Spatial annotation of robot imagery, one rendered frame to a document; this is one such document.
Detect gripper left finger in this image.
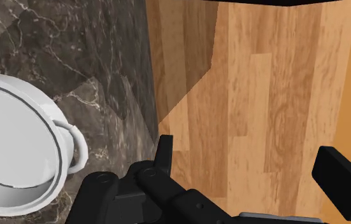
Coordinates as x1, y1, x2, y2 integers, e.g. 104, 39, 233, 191
64, 134, 236, 224

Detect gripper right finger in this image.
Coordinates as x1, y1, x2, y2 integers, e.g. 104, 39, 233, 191
311, 145, 351, 224

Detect white mug with grey rim line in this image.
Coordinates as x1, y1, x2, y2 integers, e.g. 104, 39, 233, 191
0, 73, 89, 217

